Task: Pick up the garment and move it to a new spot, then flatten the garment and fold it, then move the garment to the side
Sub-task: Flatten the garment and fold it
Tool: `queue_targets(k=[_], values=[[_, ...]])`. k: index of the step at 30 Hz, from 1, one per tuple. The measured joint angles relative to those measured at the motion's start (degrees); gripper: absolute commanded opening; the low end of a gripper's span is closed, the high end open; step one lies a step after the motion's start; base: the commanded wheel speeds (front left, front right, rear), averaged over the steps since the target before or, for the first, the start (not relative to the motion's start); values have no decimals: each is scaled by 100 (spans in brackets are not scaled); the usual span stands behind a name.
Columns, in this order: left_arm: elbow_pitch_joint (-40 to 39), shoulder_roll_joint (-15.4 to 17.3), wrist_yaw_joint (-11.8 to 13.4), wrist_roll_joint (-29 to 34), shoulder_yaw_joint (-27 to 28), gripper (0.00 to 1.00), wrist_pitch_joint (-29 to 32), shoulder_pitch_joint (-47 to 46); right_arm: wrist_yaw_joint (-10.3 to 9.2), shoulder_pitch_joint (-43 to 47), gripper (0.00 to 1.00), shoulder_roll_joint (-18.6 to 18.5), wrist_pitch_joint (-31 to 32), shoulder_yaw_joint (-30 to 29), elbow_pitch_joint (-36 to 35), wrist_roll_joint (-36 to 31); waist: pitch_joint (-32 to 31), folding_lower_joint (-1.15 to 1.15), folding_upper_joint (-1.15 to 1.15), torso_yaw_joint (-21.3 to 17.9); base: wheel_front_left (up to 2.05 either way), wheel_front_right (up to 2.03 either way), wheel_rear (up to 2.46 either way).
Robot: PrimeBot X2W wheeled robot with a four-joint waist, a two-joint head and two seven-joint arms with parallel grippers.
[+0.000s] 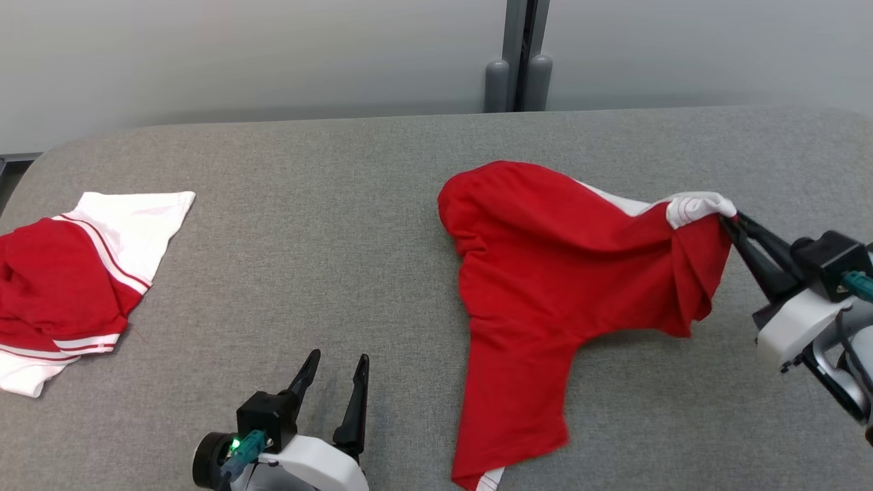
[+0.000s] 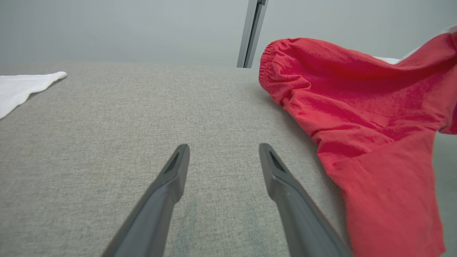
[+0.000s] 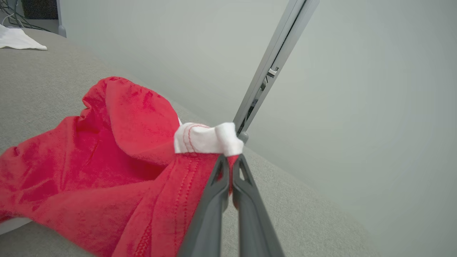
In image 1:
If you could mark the grey cylindrical post foot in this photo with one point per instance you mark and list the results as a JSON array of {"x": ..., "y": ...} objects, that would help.
[
  {"x": 539, "y": 82},
  {"x": 496, "y": 85}
]

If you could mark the grey partition post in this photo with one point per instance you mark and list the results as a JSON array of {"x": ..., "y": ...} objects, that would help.
[{"x": 525, "y": 41}]

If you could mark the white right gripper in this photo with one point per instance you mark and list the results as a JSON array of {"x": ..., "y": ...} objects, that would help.
[{"x": 798, "y": 327}]

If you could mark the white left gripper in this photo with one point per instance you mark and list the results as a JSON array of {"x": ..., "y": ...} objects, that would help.
[{"x": 314, "y": 464}]

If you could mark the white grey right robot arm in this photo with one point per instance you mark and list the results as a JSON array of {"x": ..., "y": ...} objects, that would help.
[{"x": 856, "y": 382}]

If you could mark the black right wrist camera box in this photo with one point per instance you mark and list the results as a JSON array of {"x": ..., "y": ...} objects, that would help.
[{"x": 829, "y": 262}]

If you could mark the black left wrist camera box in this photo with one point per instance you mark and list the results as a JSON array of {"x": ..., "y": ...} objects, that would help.
[{"x": 266, "y": 416}]

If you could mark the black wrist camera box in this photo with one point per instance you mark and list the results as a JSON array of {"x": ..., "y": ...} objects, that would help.
[
  {"x": 266, "y": 416},
  {"x": 829, "y": 262}
]

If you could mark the red white basketball jersey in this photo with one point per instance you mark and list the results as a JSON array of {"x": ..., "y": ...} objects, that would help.
[{"x": 54, "y": 286}]

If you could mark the red shorts with white stripe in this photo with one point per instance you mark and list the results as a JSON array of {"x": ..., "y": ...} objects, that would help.
[{"x": 545, "y": 273}]

